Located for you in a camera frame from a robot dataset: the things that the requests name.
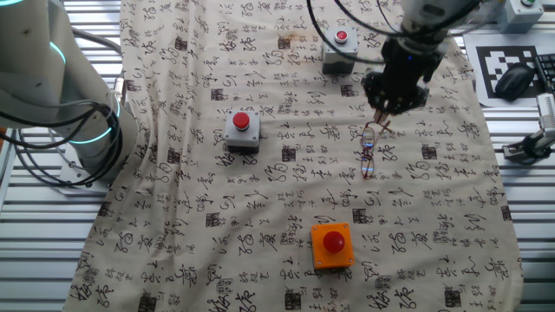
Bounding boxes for grey box small red button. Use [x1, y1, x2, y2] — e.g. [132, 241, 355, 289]
[321, 26, 360, 75]

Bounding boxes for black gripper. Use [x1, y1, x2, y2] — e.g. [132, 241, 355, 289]
[362, 39, 434, 125]

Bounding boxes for black white marker sheet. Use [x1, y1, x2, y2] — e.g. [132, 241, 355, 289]
[462, 33, 548, 108]

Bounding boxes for grey box green button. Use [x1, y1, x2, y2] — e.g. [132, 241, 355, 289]
[495, 0, 545, 35]

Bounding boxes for black keyboard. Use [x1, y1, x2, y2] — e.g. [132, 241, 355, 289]
[533, 53, 555, 94]

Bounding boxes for grey box large red button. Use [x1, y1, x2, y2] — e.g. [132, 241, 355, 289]
[224, 109, 262, 153]

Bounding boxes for black base cable bundle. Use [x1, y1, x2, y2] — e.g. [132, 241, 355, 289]
[0, 101, 122, 188]

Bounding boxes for black computer mouse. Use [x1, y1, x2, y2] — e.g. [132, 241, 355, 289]
[494, 62, 536, 102]

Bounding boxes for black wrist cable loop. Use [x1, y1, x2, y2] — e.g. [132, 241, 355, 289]
[305, 0, 504, 66]

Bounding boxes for grey cable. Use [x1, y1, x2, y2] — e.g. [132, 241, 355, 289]
[71, 28, 123, 55]

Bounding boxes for dark red framed glasses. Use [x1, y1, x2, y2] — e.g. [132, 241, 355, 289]
[359, 113, 394, 179]

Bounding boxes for metal base plate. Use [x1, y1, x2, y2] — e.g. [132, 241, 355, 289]
[58, 153, 114, 197]

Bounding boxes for camera mount clamp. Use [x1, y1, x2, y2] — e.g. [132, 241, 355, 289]
[501, 128, 555, 165]

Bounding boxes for orange box red button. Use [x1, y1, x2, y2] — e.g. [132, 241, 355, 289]
[310, 222, 356, 270]

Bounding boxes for beige calligraphy print cloth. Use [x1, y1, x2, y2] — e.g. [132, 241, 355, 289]
[62, 0, 525, 312]

